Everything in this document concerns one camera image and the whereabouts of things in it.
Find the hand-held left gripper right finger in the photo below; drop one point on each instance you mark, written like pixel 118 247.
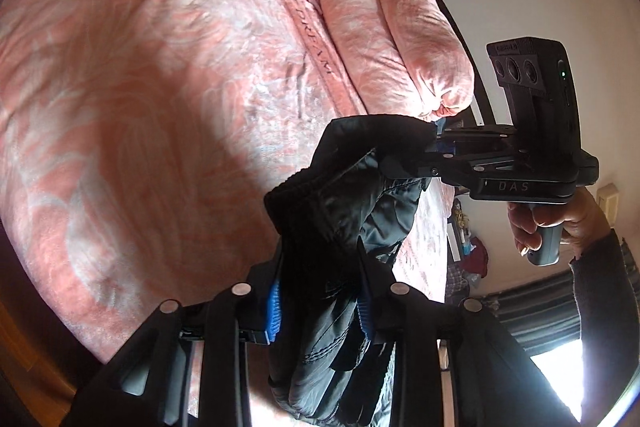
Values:
pixel 364 317

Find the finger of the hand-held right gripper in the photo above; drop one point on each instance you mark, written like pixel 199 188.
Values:
pixel 430 167
pixel 475 133

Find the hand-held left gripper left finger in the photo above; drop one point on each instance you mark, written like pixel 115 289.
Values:
pixel 272 312

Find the black quilted pants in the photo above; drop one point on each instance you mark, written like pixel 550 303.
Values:
pixel 340 207

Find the person's right forearm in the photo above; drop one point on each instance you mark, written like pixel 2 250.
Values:
pixel 610 307

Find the person's right hand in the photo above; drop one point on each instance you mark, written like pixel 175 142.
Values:
pixel 585 222

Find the dark nightstand with white drawer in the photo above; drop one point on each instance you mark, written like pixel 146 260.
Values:
pixel 456 244

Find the plaid cloth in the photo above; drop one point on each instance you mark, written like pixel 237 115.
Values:
pixel 459 278

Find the dark red cloth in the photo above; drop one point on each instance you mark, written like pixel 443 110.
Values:
pixel 479 261

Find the folded pink quilt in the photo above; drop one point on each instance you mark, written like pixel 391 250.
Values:
pixel 400 32

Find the dark floral curtain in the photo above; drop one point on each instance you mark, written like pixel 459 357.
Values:
pixel 540 307

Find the window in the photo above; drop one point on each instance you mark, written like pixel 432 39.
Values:
pixel 560 382

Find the bed with pink sheet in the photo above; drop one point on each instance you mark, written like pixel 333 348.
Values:
pixel 125 107

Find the wall socket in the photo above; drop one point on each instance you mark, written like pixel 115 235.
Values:
pixel 609 204

